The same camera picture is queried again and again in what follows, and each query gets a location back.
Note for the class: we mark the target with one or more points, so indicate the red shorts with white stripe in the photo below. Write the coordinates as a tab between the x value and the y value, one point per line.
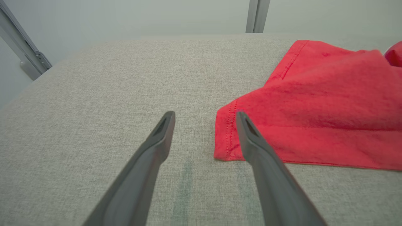
329	110

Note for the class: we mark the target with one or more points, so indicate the plain aluminium partition post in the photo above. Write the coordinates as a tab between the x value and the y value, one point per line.
257	15

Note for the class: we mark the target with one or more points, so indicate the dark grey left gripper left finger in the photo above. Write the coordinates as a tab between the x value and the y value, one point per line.
141	175

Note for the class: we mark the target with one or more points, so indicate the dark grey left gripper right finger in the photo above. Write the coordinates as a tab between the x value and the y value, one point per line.
276	188

